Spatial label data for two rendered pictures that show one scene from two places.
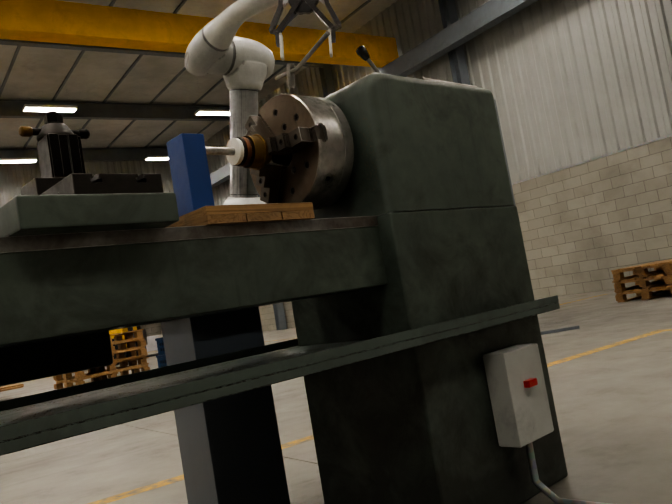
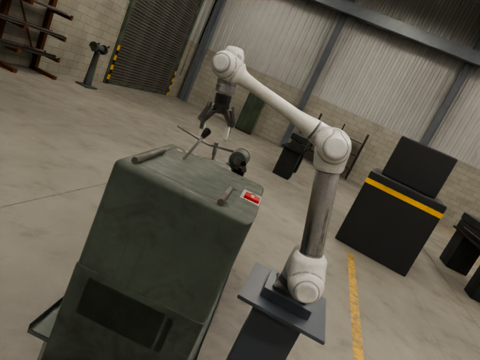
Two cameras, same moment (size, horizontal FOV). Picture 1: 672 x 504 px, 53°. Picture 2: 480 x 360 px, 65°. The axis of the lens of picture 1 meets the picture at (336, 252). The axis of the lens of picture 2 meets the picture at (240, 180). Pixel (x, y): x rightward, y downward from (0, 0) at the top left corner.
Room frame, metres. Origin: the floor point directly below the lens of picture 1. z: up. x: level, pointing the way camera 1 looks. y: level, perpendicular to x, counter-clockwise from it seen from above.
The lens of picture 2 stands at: (3.20, -1.11, 1.62)
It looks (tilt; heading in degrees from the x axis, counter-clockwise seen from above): 13 degrees down; 135
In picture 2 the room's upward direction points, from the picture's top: 24 degrees clockwise
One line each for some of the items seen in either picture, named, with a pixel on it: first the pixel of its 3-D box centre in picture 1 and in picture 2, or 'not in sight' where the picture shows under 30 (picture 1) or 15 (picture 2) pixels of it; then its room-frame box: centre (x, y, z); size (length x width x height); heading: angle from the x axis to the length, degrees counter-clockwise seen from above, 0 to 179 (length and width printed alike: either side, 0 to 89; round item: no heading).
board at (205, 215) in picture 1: (221, 227); not in sight; (1.63, 0.27, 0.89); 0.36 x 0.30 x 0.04; 43
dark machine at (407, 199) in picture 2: not in sight; (398, 198); (0.37, 5.44, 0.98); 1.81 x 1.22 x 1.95; 116
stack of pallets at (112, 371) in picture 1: (100, 359); not in sight; (10.74, 4.01, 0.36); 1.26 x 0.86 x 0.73; 136
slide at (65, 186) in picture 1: (77, 208); not in sight; (1.41, 0.53, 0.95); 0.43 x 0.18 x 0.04; 43
